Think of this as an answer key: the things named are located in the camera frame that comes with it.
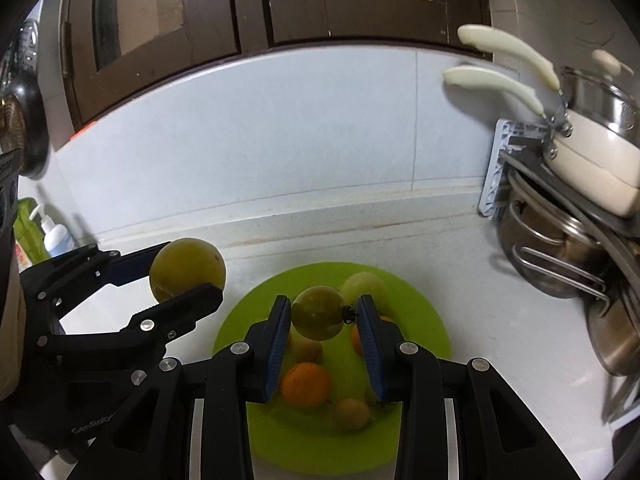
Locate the cream frying pan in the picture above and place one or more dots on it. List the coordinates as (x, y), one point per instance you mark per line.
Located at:
(590, 180)

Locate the green dish soap bottle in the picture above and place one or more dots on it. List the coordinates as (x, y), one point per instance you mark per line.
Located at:
(27, 230)

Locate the large orange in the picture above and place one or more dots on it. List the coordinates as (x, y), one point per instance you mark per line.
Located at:
(305, 384)

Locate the steel pots on rack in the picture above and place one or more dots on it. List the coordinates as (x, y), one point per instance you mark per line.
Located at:
(600, 230)

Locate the cream saucepan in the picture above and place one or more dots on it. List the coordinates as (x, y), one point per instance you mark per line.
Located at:
(595, 127)

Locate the white plastic rack bracket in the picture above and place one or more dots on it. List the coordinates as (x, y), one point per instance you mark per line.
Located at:
(495, 175)

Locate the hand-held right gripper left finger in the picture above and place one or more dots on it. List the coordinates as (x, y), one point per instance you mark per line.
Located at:
(277, 350)

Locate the glass lid cream knob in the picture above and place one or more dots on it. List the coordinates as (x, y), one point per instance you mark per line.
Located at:
(605, 60)

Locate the large yellow-green plum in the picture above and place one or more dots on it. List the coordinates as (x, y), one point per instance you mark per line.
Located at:
(187, 265)

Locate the white pump bottle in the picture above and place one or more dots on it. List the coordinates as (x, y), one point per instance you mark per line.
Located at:
(57, 240)

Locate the pale green plum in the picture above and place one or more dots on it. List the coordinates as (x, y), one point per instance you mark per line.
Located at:
(362, 285)

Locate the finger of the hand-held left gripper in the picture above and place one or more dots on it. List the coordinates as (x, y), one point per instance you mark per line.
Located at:
(132, 267)
(195, 302)

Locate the steel steamer pot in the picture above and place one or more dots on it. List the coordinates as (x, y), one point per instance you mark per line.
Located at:
(607, 105)

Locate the red label bottle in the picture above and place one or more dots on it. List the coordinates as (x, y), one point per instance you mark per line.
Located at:
(22, 256)

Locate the small yellow plum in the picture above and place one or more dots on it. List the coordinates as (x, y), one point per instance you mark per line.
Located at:
(351, 414)
(306, 351)

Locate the black frying pan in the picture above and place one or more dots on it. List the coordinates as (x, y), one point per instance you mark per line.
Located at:
(32, 125)

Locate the brown wooden window sash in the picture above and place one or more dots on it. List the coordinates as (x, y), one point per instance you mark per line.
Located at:
(210, 10)
(295, 15)

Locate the perforated steel steamer plate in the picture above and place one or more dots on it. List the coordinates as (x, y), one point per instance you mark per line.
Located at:
(29, 45)

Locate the green plate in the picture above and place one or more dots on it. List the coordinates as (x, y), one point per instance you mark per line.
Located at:
(417, 320)

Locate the steel stock pot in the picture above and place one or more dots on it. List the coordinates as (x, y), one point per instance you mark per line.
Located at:
(615, 345)

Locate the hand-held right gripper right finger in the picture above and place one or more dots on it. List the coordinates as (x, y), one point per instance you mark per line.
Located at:
(371, 355)

